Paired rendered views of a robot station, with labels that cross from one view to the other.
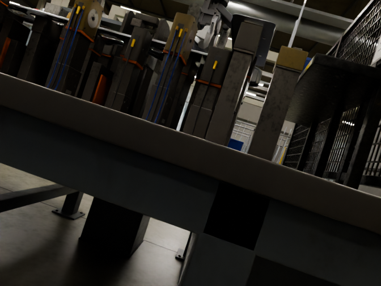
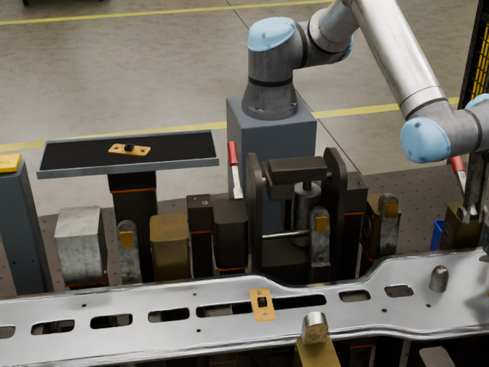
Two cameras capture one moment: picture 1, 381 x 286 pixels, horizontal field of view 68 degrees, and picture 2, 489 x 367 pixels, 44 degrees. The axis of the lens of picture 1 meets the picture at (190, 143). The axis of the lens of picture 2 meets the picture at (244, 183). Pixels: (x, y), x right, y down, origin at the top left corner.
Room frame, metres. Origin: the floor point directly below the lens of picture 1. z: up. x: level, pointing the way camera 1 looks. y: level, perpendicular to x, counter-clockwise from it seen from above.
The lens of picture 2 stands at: (0.36, 0.78, 1.77)
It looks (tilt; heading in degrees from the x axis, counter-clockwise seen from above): 32 degrees down; 342
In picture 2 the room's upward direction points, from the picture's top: straight up
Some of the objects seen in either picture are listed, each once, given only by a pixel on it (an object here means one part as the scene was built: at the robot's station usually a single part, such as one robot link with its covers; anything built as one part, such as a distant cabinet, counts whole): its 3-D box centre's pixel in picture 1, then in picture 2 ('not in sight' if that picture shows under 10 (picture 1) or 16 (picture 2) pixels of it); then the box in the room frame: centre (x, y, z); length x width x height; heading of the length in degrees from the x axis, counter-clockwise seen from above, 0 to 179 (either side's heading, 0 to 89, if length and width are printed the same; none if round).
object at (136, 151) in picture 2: not in sight; (129, 148); (1.51, 0.66, 1.17); 0.08 x 0.04 x 0.01; 60
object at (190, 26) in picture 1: (168, 74); not in sight; (0.85, 0.13, 0.87); 0.12 x 0.07 x 0.35; 170
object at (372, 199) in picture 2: not in sight; (371, 268); (1.29, 0.17, 0.88); 0.11 x 0.07 x 0.37; 170
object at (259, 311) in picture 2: not in sight; (262, 302); (1.13, 0.49, 1.01); 0.08 x 0.04 x 0.01; 170
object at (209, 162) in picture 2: (98, 22); (129, 152); (1.50, 0.66, 1.16); 0.37 x 0.14 x 0.02; 80
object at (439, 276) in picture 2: not in sight; (439, 279); (1.08, 0.16, 1.02); 0.03 x 0.03 x 0.07
